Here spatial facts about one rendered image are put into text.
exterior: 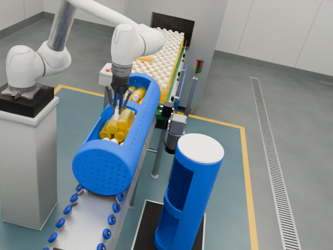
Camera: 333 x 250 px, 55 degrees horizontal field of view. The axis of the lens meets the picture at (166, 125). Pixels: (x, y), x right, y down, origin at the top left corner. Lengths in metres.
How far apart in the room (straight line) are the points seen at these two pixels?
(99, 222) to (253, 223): 1.82
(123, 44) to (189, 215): 1.18
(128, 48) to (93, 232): 0.80
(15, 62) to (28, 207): 1.08
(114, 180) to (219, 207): 1.71
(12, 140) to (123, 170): 0.94
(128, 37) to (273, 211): 2.40
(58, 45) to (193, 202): 1.22
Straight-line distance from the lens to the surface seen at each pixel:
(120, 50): 1.34
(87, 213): 1.56
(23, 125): 2.09
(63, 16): 1.91
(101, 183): 1.55
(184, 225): 2.14
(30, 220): 2.66
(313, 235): 3.30
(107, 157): 1.45
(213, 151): 1.89
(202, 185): 1.90
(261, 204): 3.30
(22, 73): 2.02
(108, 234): 1.44
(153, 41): 1.44
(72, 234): 1.49
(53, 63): 2.08
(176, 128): 2.45
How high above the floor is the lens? 2.11
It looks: 32 degrees down
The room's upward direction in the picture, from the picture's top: 12 degrees clockwise
